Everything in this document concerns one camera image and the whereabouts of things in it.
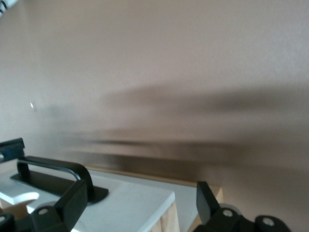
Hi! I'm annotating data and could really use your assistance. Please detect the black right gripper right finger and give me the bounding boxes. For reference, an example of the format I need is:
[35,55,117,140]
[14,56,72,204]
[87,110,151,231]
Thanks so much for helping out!
[193,181,242,232]

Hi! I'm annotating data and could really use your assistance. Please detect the black metal drawer handle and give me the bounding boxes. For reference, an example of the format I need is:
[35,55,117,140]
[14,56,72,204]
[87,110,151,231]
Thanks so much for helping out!
[10,156,109,206]

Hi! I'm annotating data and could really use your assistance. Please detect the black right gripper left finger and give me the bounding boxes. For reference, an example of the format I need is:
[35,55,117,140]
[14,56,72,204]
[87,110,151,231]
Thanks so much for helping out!
[30,179,89,232]

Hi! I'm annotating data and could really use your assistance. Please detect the light wooden drawer cabinet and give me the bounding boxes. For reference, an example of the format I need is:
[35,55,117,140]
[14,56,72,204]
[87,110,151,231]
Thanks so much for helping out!
[84,165,224,232]

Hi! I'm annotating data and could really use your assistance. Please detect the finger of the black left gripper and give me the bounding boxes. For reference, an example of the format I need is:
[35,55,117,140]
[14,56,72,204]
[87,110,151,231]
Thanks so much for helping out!
[0,137,26,162]

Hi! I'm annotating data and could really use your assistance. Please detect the white-fronted wooden drawer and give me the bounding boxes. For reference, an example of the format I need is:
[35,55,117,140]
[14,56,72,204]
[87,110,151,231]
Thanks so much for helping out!
[0,166,180,232]

